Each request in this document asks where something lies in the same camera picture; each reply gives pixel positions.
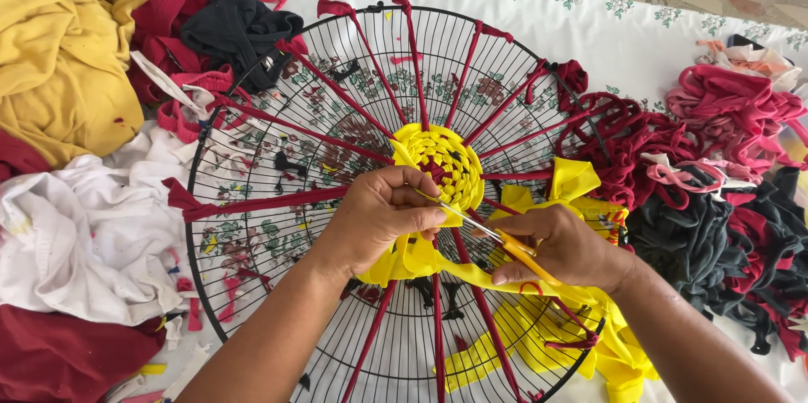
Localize person's right hand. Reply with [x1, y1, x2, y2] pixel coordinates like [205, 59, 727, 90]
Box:
[471, 204, 637, 295]

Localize woven yellow and maroon disc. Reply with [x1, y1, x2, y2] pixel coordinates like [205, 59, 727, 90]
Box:
[390, 123, 486, 212]

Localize stretched maroon fabric spokes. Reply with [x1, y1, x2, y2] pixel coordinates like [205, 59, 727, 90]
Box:
[161, 0, 601, 403]

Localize crumpled white cloth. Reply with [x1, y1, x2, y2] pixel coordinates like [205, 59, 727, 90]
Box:
[0, 119, 212, 329]

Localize crumpled yellow cloth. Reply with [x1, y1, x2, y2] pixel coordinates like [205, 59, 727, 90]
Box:
[0, 0, 159, 170]

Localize heap of pink loops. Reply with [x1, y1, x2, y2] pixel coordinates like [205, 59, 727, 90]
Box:
[665, 64, 808, 172]

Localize white floral tablecloth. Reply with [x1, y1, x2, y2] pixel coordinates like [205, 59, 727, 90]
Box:
[38, 0, 808, 403]

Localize large maroon cloth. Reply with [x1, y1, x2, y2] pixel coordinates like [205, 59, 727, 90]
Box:
[0, 304, 169, 403]

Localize crumpled maroon garment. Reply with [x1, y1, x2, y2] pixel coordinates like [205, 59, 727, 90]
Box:
[126, 0, 217, 105]

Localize person's left hand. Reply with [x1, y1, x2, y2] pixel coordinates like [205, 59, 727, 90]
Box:
[321, 166, 448, 279]

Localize black wire fan guard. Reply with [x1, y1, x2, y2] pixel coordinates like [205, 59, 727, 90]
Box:
[184, 3, 627, 403]

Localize bundle of pink strips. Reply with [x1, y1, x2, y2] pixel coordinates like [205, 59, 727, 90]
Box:
[156, 64, 236, 145]

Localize heap of peach white strips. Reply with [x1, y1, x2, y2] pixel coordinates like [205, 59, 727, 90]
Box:
[694, 39, 804, 93]

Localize yellow-handled scissors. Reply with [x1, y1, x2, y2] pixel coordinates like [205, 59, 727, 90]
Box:
[413, 187, 563, 288]

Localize heap of maroon strips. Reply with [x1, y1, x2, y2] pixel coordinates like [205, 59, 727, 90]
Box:
[554, 59, 703, 212]

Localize crumpled dark grey cloth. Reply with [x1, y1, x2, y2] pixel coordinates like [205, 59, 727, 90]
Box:
[180, 0, 305, 95]

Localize long yellow fabric strip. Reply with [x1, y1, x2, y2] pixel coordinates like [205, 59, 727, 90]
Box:
[356, 157, 661, 403]

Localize heap of dark grey strips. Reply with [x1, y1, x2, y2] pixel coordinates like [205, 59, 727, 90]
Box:
[624, 166, 808, 363]

